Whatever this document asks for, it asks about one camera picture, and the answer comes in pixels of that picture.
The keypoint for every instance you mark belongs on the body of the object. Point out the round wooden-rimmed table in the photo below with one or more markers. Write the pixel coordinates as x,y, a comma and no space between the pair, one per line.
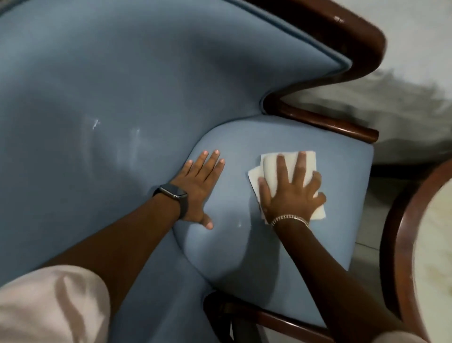
399,247

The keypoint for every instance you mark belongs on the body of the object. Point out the person's right thumb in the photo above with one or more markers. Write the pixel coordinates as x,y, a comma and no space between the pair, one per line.
265,192

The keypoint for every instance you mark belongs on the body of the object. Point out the person's right middle finger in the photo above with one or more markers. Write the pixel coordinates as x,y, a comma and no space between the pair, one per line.
301,169

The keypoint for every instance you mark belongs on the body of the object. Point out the person's left little finger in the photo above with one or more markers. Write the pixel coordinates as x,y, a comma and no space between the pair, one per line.
185,169

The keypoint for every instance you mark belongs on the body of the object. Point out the person's right little finger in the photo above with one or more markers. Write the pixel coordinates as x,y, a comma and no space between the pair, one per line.
317,202

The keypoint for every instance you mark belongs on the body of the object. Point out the black smartwatch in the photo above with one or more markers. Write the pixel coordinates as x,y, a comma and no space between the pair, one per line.
173,191

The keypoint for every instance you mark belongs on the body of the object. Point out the light pink shirt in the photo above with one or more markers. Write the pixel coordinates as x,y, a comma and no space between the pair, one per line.
49,307

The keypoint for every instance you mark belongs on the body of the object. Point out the white cloth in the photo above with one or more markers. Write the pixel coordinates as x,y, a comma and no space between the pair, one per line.
270,168

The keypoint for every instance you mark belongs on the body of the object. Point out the person's left hand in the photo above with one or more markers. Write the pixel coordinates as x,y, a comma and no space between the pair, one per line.
196,192

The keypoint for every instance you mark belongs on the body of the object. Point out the person's left thumb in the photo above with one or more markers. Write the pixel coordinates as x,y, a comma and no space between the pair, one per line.
207,222

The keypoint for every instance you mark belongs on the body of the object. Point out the person's left forearm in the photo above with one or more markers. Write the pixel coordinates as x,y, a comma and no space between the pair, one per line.
123,240

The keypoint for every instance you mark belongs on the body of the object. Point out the blue seat cushion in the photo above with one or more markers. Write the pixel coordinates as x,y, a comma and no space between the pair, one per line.
335,169

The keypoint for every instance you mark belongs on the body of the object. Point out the blue wooden-framed armchair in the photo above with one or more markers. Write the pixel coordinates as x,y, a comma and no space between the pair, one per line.
106,88

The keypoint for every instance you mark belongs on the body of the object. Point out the person's left middle finger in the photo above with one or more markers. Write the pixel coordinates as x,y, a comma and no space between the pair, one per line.
209,166

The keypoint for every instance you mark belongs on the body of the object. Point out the grey fluffy rug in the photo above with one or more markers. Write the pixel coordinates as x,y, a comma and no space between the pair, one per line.
406,116

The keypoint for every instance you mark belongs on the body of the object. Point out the person's right hand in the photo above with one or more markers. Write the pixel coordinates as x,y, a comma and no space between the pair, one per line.
291,201

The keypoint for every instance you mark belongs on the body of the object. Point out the person's right forearm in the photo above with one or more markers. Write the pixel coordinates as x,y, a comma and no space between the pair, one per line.
317,275

